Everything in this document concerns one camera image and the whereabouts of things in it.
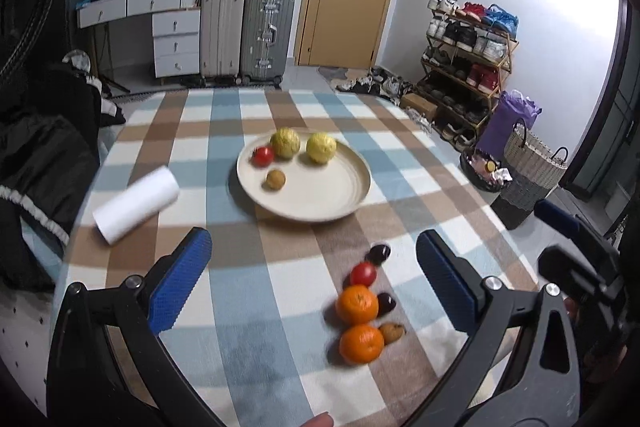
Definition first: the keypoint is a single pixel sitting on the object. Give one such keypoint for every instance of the yellow wrinkled passion fruit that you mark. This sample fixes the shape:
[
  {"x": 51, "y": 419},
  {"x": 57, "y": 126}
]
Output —
[{"x": 321, "y": 147}]

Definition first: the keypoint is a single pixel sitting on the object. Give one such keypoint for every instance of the black clothes pile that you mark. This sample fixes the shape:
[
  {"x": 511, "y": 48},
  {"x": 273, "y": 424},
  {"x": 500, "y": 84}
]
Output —
[{"x": 50, "y": 153}]

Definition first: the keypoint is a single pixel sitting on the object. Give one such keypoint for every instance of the silver suitcase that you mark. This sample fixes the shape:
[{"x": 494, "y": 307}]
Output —
[{"x": 266, "y": 33}]

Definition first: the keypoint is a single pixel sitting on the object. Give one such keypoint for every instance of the brown longan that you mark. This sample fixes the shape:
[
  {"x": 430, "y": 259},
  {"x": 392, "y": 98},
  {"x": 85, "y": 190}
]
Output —
[
  {"x": 391, "y": 332},
  {"x": 275, "y": 179}
]

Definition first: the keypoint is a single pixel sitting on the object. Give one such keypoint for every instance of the red tomato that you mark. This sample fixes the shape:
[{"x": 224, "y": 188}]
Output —
[
  {"x": 262, "y": 156},
  {"x": 363, "y": 274}
]

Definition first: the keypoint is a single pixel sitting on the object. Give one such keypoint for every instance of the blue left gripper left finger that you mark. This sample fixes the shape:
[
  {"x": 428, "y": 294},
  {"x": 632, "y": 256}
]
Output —
[{"x": 172, "y": 279}]

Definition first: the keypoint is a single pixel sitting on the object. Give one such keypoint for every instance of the trash bin with black bag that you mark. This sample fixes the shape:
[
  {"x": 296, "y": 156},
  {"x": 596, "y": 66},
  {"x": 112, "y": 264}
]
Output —
[{"x": 484, "y": 171}]

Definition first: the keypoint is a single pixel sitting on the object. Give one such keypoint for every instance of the cream round plate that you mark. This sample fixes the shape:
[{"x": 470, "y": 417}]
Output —
[{"x": 312, "y": 193}]

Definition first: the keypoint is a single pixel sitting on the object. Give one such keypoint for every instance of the white drawer desk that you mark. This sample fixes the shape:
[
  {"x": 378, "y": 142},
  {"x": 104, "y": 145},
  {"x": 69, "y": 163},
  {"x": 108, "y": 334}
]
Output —
[{"x": 161, "y": 34}]

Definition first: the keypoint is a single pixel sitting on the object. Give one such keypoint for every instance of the dark plum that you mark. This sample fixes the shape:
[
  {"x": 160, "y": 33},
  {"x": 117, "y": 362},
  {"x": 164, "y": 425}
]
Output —
[
  {"x": 386, "y": 304},
  {"x": 378, "y": 254}
]

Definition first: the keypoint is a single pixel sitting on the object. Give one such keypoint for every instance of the woven laundry basket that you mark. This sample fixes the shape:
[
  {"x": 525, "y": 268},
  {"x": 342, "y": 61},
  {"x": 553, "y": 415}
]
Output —
[{"x": 535, "y": 171}]

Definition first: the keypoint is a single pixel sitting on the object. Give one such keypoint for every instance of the green wrinkled passion fruit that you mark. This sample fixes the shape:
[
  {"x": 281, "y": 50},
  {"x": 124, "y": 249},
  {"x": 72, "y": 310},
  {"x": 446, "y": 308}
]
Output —
[{"x": 285, "y": 143}]

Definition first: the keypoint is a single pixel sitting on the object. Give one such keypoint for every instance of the wooden shoe rack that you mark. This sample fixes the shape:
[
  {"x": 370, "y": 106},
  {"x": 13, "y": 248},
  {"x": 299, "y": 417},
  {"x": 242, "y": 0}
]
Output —
[{"x": 466, "y": 62}]

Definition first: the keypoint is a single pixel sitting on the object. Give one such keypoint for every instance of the purple bag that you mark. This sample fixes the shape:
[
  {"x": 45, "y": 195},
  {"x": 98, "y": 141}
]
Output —
[{"x": 513, "y": 106}]

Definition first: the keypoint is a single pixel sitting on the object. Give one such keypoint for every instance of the person's right hand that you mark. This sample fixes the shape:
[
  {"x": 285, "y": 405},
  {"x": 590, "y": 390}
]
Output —
[{"x": 322, "y": 420}]

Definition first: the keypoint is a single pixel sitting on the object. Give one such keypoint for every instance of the beige suitcase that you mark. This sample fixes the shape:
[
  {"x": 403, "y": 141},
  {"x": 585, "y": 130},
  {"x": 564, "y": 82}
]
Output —
[{"x": 220, "y": 40}]

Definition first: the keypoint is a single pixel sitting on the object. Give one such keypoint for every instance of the white paper towel roll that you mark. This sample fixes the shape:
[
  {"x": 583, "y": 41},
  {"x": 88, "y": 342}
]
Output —
[{"x": 143, "y": 200}]

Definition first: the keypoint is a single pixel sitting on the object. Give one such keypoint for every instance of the upper dark plum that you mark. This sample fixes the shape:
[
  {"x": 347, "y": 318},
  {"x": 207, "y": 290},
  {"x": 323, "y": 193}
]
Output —
[{"x": 378, "y": 254}]

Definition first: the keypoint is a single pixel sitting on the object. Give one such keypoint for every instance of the lower dark plum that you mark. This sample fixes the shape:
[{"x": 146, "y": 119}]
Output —
[{"x": 386, "y": 304}]

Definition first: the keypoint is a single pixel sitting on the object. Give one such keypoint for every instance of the orange tangerine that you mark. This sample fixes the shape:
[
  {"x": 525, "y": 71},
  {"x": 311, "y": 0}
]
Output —
[
  {"x": 361, "y": 344},
  {"x": 357, "y": 305}
]

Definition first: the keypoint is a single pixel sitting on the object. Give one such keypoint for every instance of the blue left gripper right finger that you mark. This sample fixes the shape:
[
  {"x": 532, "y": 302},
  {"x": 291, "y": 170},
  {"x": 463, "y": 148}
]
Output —
[{"x": 455, "y": 282}]

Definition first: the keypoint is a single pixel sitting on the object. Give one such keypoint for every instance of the cardboard box on floor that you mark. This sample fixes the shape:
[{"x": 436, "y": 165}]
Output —
[{"x": 414, "y": 101}]

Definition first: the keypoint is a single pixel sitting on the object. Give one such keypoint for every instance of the checkered tablecloth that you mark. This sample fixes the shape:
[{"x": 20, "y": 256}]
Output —
[{"x": 254, "y": 338}]

